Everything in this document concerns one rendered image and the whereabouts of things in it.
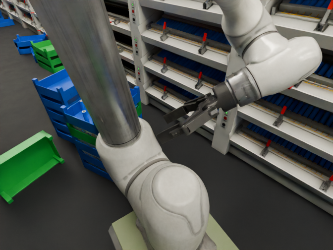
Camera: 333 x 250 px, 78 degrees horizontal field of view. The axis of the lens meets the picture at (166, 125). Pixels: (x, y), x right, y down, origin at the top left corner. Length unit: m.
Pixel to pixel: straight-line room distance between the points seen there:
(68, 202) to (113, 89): 0.81
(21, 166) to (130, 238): 0.76
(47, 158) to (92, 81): 0.98
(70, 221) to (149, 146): 0.65
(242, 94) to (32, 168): 1.10
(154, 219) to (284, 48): 0.47
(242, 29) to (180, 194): 0.41
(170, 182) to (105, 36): 0.30
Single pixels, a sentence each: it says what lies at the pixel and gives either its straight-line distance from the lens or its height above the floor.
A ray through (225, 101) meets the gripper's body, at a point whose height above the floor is 0.61.
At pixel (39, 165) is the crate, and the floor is 0.02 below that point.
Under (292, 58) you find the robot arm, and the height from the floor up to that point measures 0.72.
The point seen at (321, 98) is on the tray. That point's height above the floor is 0.51.
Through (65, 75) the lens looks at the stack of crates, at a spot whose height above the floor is 0.34.
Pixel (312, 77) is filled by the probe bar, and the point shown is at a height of 0.56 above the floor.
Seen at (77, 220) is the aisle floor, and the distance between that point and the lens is 1.07.
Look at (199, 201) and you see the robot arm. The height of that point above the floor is 0.51.
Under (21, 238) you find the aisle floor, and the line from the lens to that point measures 1.14.
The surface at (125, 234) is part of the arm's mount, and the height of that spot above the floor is 0.26.
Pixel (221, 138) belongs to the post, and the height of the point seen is 0.10.
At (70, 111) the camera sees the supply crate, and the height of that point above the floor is 0.35.
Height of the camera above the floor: 0.90
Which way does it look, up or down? 40 degrees down
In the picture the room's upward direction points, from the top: straight up
